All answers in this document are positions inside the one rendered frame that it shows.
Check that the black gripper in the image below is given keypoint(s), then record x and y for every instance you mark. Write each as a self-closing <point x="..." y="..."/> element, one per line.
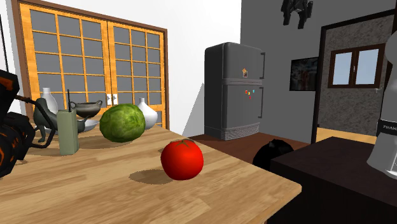
<point x="296" y="6"/>

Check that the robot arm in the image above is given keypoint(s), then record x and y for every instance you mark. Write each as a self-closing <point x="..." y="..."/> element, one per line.
<point x="386" y="108"/>

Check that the brown framed window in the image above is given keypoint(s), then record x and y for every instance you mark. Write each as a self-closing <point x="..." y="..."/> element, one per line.
<point x="354" y="66"/>

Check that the grey refrigerator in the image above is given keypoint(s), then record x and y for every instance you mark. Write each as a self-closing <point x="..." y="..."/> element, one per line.
<point x="234" y="93"/>

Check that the black round thing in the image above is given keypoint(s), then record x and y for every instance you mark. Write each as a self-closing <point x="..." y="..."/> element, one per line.
<point x="273" y="153"/>

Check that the dark robot stand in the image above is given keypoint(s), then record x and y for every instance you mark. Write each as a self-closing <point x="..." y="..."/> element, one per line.
<point x="335" y="173"/>

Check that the white round vase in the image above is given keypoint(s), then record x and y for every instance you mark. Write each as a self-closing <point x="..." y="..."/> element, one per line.
<point x="149" y="115"/>

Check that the red tomato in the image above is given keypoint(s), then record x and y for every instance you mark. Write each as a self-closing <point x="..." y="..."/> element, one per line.
<point x="181" y="159"/>

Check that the green cabbage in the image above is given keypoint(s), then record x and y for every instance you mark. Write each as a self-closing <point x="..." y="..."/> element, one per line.
<point x="122" y="123"/>

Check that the white shallow bowl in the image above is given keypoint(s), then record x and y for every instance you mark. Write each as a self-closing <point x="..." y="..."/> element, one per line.
<point x="90" y="124"/>

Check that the green box with black stick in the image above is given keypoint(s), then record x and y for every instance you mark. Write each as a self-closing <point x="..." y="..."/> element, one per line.
<point x="67" y="133"/>

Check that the white tall vase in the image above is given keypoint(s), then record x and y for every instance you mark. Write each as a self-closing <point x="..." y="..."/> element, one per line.
<point x="49" y="100"/>

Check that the wooden glazed double door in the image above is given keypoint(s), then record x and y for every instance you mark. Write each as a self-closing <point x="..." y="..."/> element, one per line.
<point x="23" y="49"/>

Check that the grey animal figure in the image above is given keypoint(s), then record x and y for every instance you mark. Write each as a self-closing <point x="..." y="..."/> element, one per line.
<point x="39" y="116"/>

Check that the black and orange machine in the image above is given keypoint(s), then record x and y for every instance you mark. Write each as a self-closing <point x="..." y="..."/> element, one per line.
<point x="11" y="136"/>

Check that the dark wall picture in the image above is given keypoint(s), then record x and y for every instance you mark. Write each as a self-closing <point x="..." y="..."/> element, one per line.
<point x="303" y="74"/>

